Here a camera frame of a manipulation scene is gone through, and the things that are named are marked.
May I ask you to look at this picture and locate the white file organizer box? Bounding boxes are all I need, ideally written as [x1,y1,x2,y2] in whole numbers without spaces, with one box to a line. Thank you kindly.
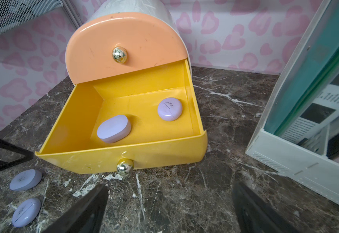
[245,0,339,215]

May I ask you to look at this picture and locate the yellow drawer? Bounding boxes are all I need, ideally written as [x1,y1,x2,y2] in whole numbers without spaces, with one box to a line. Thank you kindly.
[36,60,207,174]

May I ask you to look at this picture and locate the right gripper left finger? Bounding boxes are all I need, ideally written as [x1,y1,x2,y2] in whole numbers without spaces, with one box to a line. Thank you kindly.
[44,184,108,233]

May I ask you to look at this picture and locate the white round drawer cabinet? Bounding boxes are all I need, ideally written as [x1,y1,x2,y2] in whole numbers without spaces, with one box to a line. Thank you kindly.
[66,0,192,85]

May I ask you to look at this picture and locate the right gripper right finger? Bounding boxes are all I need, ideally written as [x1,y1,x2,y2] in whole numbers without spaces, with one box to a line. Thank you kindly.
[232,182,298,233]

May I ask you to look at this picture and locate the white mesh wall basket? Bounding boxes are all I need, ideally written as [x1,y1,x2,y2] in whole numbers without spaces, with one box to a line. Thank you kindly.
[0,0,63,35]

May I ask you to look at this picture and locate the teal green folder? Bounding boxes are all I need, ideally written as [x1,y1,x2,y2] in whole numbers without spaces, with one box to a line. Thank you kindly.
[264,1,339,136]

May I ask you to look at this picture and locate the purple earphone case bottom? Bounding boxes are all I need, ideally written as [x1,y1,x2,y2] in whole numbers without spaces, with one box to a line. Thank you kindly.
[12,198,41,228]

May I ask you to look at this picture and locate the purple earphone case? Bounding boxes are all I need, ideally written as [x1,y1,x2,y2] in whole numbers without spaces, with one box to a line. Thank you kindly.
[9,169,42,191]
[157,98,183,121]
[97,115,132,144]
[12,198,41,228]

